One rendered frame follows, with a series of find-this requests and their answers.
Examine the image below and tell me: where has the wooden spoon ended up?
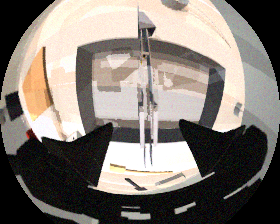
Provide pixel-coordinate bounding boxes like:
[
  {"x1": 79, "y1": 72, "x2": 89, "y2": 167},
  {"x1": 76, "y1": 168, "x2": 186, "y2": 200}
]
[{"x1": 109, "y1": 163, "x2": 172, "y2": 174}]

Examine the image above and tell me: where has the light brown wooden board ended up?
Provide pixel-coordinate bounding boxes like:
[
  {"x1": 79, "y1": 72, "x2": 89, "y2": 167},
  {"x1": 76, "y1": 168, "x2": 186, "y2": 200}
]
[{"x1": 21, "y1": 46, "x2": 54, "y2": 122}]

